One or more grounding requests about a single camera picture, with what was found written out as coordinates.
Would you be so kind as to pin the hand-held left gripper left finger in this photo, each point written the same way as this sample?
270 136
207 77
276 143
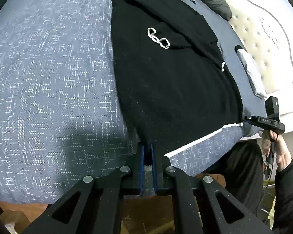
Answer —
142 168

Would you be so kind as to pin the folded lilac grey garment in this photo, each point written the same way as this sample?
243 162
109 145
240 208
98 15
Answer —
252 75

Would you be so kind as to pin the black sweater with white trim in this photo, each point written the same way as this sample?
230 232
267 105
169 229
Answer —
173 78

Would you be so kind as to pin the person's right hand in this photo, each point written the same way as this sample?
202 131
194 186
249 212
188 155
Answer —
282 151

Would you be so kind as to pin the bed with blue sheet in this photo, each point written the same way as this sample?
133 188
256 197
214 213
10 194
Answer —
51 90

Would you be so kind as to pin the person's right forearm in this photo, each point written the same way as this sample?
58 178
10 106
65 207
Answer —
288 195

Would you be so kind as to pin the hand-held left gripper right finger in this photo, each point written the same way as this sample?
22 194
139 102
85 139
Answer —
153 168

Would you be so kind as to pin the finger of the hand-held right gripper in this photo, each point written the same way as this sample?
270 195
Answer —
250 120

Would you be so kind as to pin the person's black trousers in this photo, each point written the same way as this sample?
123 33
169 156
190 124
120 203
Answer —
234 175

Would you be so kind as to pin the cream tufted headboard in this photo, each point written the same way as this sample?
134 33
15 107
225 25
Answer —
266 41

